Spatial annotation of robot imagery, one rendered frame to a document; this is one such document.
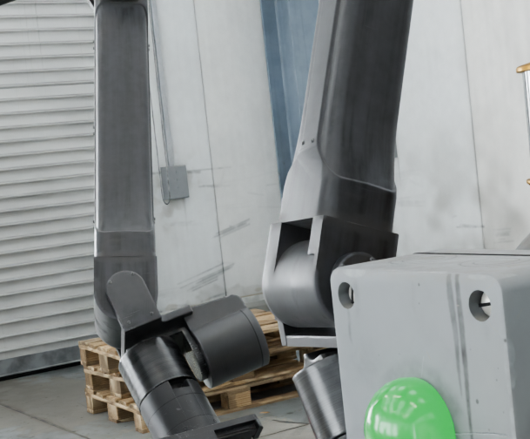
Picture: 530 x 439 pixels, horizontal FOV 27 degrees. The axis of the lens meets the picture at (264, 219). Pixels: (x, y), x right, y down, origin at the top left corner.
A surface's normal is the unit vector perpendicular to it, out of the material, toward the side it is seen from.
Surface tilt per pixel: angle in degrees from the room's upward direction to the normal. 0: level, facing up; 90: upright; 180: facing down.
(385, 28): 86
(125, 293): 59
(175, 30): 90
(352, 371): 90
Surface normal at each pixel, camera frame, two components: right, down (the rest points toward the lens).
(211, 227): 0.54, 0.00
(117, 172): 0.07, -0.49
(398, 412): -0.51, -0.46
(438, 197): -0.84, 0.12
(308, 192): -0.86, -0.22
